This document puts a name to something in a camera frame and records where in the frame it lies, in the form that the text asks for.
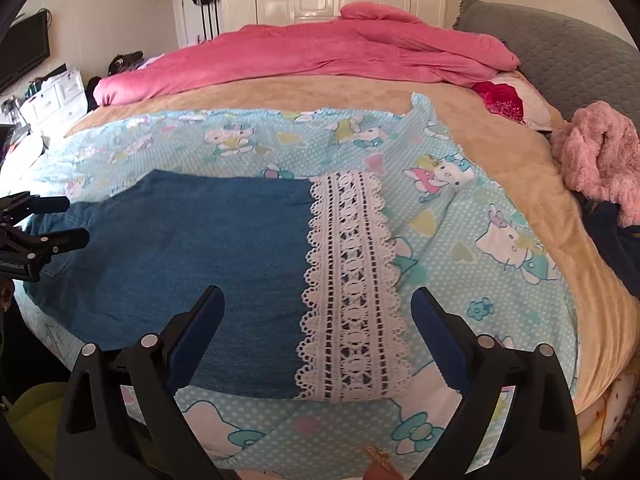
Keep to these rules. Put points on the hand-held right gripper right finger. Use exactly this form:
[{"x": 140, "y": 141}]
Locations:
[{"x": 435, "y": 340}]

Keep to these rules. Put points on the pink duvet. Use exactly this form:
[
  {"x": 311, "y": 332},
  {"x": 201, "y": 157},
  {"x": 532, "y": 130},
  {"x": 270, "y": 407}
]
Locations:
[{"x": 310, "y": 50}]

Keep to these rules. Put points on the pink fluffy cloth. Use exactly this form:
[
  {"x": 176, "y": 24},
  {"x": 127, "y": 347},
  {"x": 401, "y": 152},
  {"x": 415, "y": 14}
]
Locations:
[{"x": 595, "y": 155}]

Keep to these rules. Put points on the white drawer unit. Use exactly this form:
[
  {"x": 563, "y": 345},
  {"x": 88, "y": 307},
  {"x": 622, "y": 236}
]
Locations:
[{"x": 52, "y": 97}]

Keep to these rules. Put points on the yellow-green cloth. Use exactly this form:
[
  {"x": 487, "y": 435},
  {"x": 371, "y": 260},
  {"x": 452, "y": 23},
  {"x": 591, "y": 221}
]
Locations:
[{"x": 35, "y": 420}]

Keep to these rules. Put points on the black handbag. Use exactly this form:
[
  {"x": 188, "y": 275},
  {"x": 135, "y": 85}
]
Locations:
[{"x": 124, "y": 62}]

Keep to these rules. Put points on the white desk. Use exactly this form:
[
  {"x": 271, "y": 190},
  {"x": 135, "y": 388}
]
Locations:
[{"x": 20, "y": 152}]

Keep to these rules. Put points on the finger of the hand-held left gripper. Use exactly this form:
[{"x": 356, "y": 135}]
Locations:
[
  {"x": 65, "y": 240},
  {"x": 47, "y": 204}
]

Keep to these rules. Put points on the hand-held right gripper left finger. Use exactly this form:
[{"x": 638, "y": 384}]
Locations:
[{"x": 200, "y": 330}]

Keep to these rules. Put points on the yellow cartoon bed sheet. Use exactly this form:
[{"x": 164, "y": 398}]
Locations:
[{"x": 607, "y": 410}]

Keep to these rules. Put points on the person's right hand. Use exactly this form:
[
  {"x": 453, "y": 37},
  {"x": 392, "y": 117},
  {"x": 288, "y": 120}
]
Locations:
[{"x": 381, "y": 467}]

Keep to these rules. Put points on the blue cartoon printed sheet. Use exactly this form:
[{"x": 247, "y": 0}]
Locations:
[{"x": 450, "y": 210}]

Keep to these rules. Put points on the tan plush blanket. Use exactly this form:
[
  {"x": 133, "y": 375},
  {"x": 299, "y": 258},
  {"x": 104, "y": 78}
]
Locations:
[{"x": 350, "y": 90}]

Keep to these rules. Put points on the red floral pillow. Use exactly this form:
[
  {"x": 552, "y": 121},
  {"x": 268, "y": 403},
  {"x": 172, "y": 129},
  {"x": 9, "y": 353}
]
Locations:
[{"x": 505, "y": 97}]

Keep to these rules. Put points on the grey quilted headboard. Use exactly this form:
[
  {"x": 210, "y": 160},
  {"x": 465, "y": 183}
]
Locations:
[{"x": 560, "y": 45}]

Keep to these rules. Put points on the black television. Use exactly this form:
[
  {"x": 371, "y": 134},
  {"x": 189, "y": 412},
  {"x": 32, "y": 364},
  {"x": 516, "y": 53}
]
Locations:
[{"x": 22, "y": 50}]

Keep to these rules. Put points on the dark navy cloth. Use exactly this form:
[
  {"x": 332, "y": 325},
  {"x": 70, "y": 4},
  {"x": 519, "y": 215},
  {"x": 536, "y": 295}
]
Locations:
[{"x": 610, "y": 245}]

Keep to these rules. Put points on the denim pants with lace trim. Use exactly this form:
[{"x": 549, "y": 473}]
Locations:
[{"x": 200, "y": 240}]

